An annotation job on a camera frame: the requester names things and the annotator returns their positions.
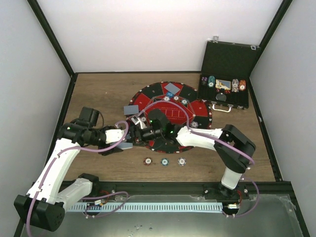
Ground card box in case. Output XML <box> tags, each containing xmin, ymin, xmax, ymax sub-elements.
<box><xmin>215</xmin><ymin>79</ymin><xmax>231</xmax><ymax>90</ymax></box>

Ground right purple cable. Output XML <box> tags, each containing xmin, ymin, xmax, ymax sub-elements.
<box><xmin>138</xmin><ymin>101</ymin><xmax>260</xmax><ymax>218</ymax></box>

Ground teal chips in case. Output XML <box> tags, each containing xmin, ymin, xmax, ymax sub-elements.
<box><xmin>208</xmin><ymin>76</ymin><xmax>215</xmax><ymax>88</ymax></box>

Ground light blue slotted rail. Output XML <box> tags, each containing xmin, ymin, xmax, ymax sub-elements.
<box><xmin>68</xmin><ymin>202</ymin><xmax>223</xmax><ymax>213</ymax></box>

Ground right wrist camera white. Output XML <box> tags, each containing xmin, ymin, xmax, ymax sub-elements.
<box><xmin>131</xmin><ymin>116</ymin><xmax>146</xmax><ymax>129</ymax></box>

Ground dealt blue playing card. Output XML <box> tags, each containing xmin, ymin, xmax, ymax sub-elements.
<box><xmin>123</xmin><ymin>105</ymin><xmax>139</xmax><ymax>116</ymax></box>

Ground red poker chip stack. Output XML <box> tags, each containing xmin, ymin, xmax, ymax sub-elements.
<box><xmin>143</xmin><ymin>158</ymin><xmax>153</xmax><ymax>166</ymax></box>

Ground black poker chip case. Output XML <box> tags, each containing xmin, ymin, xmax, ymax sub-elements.
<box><xmin>197</xmin><ymin>36</ymin><xmax>260</xmax><ymax>112</ymax></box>

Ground black round button in case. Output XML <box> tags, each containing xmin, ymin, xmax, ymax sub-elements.
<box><xmin>215</xmin><ymin>93</ymin><xmax>227</xmax><ymax>101</ymax></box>

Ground grey chips in case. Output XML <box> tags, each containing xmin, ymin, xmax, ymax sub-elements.
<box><xmin>231</xmin><ymin>79</ymin><xmax>239</xmax><ymax>93</ymax></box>

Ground orange chips in case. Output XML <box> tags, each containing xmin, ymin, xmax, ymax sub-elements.
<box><xmin>238</xmin><ymin>80</ymin><xmax>246</xmax><ymax>91</ymax></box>

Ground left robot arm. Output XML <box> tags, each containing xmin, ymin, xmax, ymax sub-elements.
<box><xmin>14</xmin><ymin>107</ymin><xmax>128</xmax><ymax>236</ymax></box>

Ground round red black poker mat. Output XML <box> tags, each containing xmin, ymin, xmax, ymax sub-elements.
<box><xmin>127</xmin><ymin>81</ymin><xmax>213</xmax><ymax>154</ymax></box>

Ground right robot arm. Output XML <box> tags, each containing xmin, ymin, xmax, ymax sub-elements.
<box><xmin>127</xmin><ymin>109</ymin><xmax>256</xmax><ymax>199</ymax></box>

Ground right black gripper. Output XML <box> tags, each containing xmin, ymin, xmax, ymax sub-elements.
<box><xmin>126</xmin><ymin>126</ymin><xmax>164</xmax><ymax>147</ymax></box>

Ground teal poker chip stack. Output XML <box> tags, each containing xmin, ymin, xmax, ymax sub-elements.
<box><xmin>161</xmin><ymin>158</ymin><xmax>169</xmax><ymax>166</ymax></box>

